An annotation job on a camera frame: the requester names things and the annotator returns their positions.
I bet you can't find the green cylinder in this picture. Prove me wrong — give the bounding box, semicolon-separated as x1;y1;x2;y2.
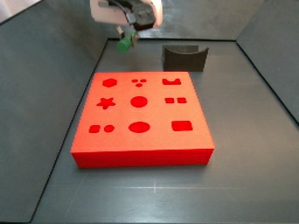
117;32;133;53

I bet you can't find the red foam shape board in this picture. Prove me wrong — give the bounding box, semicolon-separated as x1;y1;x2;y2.
71;72;215;168

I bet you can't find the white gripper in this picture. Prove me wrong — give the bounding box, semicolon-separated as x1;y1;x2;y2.
90;0;163;47

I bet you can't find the black curved holder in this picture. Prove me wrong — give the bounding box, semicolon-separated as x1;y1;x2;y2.
163;45;210;72

